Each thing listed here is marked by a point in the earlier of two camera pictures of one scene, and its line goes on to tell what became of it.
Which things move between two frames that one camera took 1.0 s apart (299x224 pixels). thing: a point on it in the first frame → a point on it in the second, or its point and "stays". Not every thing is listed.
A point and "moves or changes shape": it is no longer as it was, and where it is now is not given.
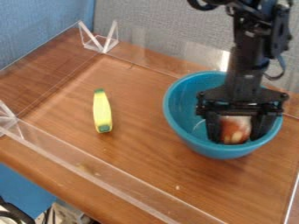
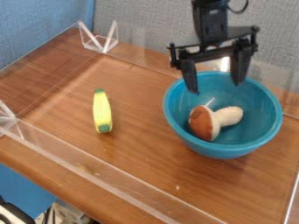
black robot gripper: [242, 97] → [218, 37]
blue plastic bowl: [188, 125] stays
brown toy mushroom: [235, 129] moves or changes shape
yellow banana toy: [102, 111] stays
